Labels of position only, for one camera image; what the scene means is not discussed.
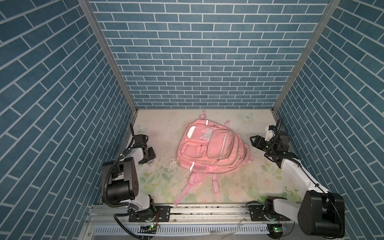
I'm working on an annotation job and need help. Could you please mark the pink student backpack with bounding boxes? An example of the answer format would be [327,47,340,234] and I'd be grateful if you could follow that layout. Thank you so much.
[174,111,254,206]

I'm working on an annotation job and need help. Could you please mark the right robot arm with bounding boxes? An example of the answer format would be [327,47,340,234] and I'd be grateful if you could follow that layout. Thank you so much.
[250,133,346,239]

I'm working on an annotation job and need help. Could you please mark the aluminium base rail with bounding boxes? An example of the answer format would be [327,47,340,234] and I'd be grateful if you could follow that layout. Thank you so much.
[77,203,344,240]

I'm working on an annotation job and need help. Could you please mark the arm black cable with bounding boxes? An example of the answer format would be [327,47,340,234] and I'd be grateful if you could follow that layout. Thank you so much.
[101,122,151,240]
[263,118,344,223]

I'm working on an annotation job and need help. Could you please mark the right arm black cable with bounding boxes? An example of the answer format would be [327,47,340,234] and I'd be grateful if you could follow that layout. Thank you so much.
[263,118,344,223]

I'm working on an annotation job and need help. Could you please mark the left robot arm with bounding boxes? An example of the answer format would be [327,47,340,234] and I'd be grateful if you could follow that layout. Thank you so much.
[101,134,156,222]

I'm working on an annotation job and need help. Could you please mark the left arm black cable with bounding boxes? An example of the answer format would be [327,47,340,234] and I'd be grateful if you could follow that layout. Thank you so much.
[101,122,151,240]

